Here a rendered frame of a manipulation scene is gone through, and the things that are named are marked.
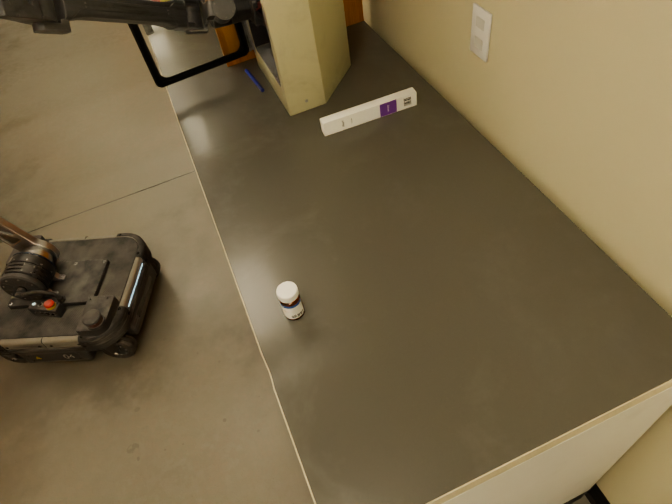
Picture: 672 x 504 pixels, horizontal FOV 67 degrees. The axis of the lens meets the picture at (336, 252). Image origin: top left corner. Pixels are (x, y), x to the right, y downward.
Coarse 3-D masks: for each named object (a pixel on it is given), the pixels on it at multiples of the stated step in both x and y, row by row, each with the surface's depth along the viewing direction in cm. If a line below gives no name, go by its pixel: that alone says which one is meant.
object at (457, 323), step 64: (256, 64) 163; (384, 64) 153; (192, 128) 146; (256, 128) 141; (320, 128) 138; (384, 128) 134; (448, 128) 130; (256, 192) 125; (320, 192) 122; (384, 192) 119; (448, 192) 116; (512, 192) 114; (256, 256) 112; (320, 256) 109; (384, 256) 107; (448, 256) 105; (512, 256) 103; (576, 256) 101; (256, 320) 101; (320, 320) 99; (384, 320) 97; (448, 320) 95; (512, 320) 94; (576, 320) 92; (640, 320) 90; (320, 384) 91; (384, 384) 89; (448, 384) 88; (512, 384) 86; (576, 384) 85; (640, 384) 83; (320, 448) 84; (384, 448) 82; (448, 448) 81; (512, 448) 80
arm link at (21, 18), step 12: (0, 0) 92; (12, 0) 94; (24, 0) 96; (36, 0) 98; (48, 0) 100; (0, 12) 93; (12, 12) 94; (24, 12) 96; (36, 12) 98; (48, 12) 100
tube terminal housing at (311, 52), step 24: (264, 0) 118; (288, 0) 120; (312, 0) 124; (336, 0) 136; (288, 24) 124; (312, 24) 127; (336, 24) 139; (288, 48) 128; (312, 48) 131; (336, 48) 143; (264, 72) 156; (288, 72) 133; (312, 72) 136; (336, 72) 146; (288, 96) 138; (312, 96) 141
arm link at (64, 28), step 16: (64, 0) 103; (80, 0) 105; (96, 0) 108; (112, 0) 111; (128, 0) 114; (144, 0) 117; (176, 0) 124; (192, 0) 127; (64, 16) 104; (80, 16) 106; (96, 16) 109; (112, 16) 111; (128, 16) 114; (144, 16) 117; (160, 16) 120; (176, 16) 124; (192, 16) 128; (48, 32) 103; (64, 32) 105
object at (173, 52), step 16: (160, 0) 136; (144, 32) 140; (160, 32) 141; (176, 32) 143; (208, 32) 148; (224, 32) 150; (160, 48) 144; (176, 48) 146; (192, 48) 148; (208, 48) 151; (224, 48) 153; (160, 64) 147; (176, 64) 149; (192, 64) 152
